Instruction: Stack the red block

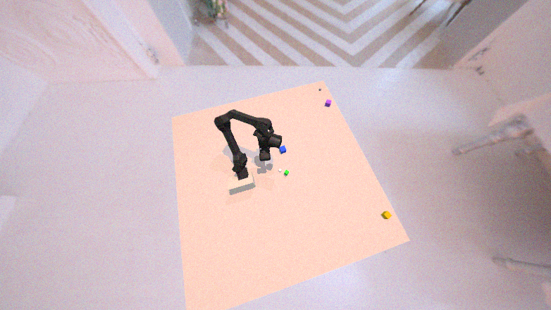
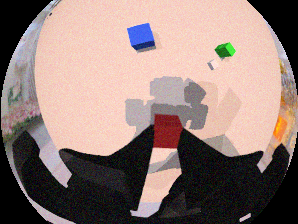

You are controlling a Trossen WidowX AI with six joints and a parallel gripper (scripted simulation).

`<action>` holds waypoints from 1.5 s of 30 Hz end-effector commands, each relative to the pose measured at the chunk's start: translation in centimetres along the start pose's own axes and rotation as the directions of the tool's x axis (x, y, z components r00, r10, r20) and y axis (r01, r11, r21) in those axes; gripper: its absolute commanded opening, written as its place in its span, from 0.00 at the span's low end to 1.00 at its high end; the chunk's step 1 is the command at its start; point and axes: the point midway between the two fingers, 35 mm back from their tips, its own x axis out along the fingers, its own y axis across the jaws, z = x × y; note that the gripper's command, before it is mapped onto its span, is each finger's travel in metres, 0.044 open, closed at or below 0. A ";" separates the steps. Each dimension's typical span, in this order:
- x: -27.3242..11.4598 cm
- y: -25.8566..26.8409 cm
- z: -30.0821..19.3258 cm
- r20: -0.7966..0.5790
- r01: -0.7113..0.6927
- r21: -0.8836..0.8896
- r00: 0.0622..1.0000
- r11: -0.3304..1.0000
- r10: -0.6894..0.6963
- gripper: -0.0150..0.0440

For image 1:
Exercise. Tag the small yellow cube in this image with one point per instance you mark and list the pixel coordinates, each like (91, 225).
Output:
(386, 215)

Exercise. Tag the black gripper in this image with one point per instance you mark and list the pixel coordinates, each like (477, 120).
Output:
(264, 152)

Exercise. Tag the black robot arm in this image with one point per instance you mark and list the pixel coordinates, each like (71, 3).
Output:
(262, 126)

